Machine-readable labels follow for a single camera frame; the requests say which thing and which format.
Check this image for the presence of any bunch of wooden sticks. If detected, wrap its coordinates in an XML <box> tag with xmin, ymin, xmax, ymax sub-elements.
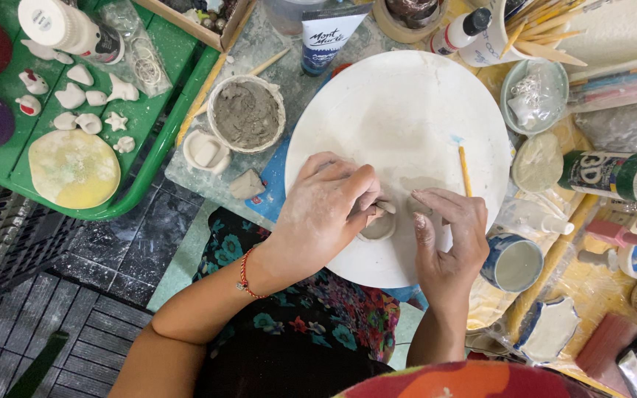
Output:
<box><xmin>498</xmin><ymin>0</ymin><xmax>601</xmax><ymax>67</ymax></box>

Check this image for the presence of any blue rimmed white dish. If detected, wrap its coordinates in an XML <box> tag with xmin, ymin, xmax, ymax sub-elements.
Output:
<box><xmin>513</xmin><ymin>296</ymin><xmax>582</xmax><ymax>366</ymax></box>

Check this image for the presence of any clear bag of metal rings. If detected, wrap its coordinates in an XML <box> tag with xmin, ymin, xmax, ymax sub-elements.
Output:
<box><xmin>97</xmin><ymin>0</ymin><xmax>174</xmax><ymax>99</ymax></box>

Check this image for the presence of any clear bag of metal hooks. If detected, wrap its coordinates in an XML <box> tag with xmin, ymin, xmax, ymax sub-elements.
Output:
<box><xmin>506</xmin><ymin>62</ymin><xmax>565</xmax><ymax>129</ymax></box>

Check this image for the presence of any yellow wooden stick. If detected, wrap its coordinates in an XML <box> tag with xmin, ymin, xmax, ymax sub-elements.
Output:
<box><xmin>458</xmin><ymin>145</ymin><xmax>473</xmax><ymax>198</ymax></box>

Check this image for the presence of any pink block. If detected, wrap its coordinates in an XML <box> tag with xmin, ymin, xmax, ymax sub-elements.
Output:
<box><xmin>575</xmin><ymin>313</ymin><xmax>637</xmax><ymax>382</ymax></box>

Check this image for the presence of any white mug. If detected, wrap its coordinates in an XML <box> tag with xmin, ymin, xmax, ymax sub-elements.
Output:
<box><xmin>458</xmin><ymin>0</ymin><xmax>562</xmax><ymax>69</ymax></box>

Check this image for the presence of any wooden box of small items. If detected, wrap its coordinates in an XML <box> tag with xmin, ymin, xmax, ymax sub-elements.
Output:
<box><xmin>133</xmin><ymin>0</ymin><xmax>258</xmax><ymax>53</ymax></box>

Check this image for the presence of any round pale clay disc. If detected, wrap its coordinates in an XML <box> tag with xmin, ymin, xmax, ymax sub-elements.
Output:
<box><xmin>512</xmin><ymin>132</ymin><xmax>564</xmax><ymax>193</ymax></box>

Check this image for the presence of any small clear spray bottle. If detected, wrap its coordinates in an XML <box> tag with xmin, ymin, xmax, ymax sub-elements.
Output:
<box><xmin>498</xmin><ymin>198</ymin><xmax>575</xmax><ymax>237</ymax></box>

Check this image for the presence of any round yellowish clay plate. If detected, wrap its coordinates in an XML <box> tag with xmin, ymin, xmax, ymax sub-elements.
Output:
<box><xmin>28</xmin><ymin>128</ymin><xmax>122</xmax><ymax>210</ymax></box>

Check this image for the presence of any brown tape roll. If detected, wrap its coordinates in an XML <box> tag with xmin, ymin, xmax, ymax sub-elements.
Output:
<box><xmin>372</xmin><ymin>0</ymin><xmax>451</xmax><ymax>45</ymax></box>

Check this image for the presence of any plastic pack of brushes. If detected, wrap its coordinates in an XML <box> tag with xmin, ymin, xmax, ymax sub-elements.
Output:
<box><xmin>567</xmin><ymin>62</ymin><xmax>637</xmax><ymax>114</ymax></box>

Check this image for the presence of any black plastic crate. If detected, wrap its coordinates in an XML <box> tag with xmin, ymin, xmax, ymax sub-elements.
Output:
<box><xmin>0</xmin><ymin>178</ymin><xmax>84</xmax><ymax>317</ymax></box>

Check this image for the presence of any blue mat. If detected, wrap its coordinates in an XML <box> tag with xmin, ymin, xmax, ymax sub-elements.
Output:
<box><xmin>244</xmin><ymin>137</ymin><xmax>291</xmax><ymax>224</ymax></box>

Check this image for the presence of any small white dish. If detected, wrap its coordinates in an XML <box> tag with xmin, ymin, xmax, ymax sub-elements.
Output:
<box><xmin>182</xmin><ymin>129</ymin><xmax>232</xmax><ymax>176</ymax></box>

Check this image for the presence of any white round turntable board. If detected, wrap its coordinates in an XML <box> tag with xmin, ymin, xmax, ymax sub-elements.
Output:
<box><xmin>284</xmin><ymin>50</ymin><xmax>514</xmax><ymax>289</ymax></box>

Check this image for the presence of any grey clay lump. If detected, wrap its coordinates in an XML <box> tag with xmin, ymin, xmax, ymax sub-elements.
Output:
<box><xmin>229</xmin><ymin>168</ymin><xmax>266</xmax><ymax>201</ymax></box>

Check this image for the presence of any small grey clay pot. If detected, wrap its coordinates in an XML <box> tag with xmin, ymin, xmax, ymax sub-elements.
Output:
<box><xmin>356</xmin><ymin>213</ymin><xmax>398</xmax><ymax>243</ymax></box>

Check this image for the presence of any white bottle with dark label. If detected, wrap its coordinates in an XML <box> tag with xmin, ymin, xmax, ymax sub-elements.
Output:
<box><xmin>17</xmin><ymin>0</ymin><xmax>126</xmax><ymax>65</ymax></box>

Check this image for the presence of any white cloth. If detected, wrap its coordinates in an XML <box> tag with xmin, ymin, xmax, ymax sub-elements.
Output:
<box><xmin>557</xmin><ymin>0</ymin><xmax>637</xmax><ymax>70</ymax></box>

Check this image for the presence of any plain wooden modelling stick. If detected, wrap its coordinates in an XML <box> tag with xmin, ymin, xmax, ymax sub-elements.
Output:
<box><xmin>192</xmin><ymin>47</ymin><xmax>293</xmax><ymax>118</ymax></box>

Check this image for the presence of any clear plastic container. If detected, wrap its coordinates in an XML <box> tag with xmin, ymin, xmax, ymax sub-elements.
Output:
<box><xmin>262</xmin><ymin>0</ymin><xmax>330</xmax><ymax>38</ymax></box>

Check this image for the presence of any pale green bowl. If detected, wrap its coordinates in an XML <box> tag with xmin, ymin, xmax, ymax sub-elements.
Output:
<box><xmin>500</xmin><ymin>59</ymin><xmax>570</xmax><ymax>137</ymax></box>

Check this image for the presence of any floral dress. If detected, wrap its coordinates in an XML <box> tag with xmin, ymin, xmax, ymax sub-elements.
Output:
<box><xmin>192</xmin><ymin>207</ymin><xmax>428</xmax><ymax>398</ymax></box>

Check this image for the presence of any blue and white paint tube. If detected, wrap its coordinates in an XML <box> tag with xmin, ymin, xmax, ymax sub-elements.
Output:
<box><xmin>300</xmin><ymin>3</ymin><xmax>374</xmax><ymax>77</ymax></box>

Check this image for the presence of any green plastic tray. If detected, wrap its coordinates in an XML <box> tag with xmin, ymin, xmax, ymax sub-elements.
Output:
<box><xmin>0</xmin><ymin>0</ymin><xmax>221</xmax><ymax>222</ymax></box>

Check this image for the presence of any white glue bottle black cap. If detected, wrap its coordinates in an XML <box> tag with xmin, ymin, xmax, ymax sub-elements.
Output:
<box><xmin>429</xmin><ymin>7</ymin><xmax>493</xmax><ymax>56</ymax></box>

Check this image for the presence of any dark green flat bar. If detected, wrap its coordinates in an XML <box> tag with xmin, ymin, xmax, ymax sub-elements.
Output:
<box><xmin>4</xmin><ymin>331</ymin><xmax>70</xmax><ymax>398</ymax></box>

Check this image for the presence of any group of white clay figurines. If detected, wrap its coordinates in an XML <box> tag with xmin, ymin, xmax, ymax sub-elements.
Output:
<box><xmin>14</xmin><ymin>39</ymin><xmax>141</xmax><ymax>155</ymax></box>

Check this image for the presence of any red string bracelet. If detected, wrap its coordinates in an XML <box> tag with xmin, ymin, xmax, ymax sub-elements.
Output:
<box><xmin>235</xmin><ymin>247</ymin><xmax>270</xmax><ymax>300</ymax></box>

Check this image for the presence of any green and white tube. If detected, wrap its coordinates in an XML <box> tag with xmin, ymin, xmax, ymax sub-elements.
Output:
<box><xmin>557</xmin><ymin>150</ymin><xmax>637</xmax><ymax>207</ymax></box>

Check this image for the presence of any pink handled tool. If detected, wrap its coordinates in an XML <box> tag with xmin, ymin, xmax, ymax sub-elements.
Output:
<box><xmin>585</xmin><ymin>219</ymin><xmax>637</xmax><ymax>253</ymax></box>

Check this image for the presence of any person's left hand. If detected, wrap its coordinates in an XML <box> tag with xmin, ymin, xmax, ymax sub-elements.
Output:
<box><xmin>260</xmin><ymin>152</ymin><xmax>389</xmax><ymax>289</ymax></box>

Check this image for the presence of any blue and white cup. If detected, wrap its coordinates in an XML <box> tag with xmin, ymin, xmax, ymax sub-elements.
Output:
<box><xmin>480</xmin><ymin>233</ymin><xmax>545</xmax><ymax>294</ymax></box>

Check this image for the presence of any bubble wrap sheet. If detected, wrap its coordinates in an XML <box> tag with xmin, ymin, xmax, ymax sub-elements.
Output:
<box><xmin>574</xmin><ymin>98</ymin><xmax>637</xmax><ymax>156</ymax></box>

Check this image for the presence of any person's right hand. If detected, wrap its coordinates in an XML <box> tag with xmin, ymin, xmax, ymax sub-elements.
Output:
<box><xmin>410</xmin><ymin>188</ymin><xmax>490</xmax><ymax>310</ymax></box>

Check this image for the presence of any white bowl of grey slip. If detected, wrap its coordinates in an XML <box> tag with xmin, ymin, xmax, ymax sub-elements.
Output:
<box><xmin>207</xmin><ymin>74</ymin><xmax>287</xmax><ymax>154</ymax></box>

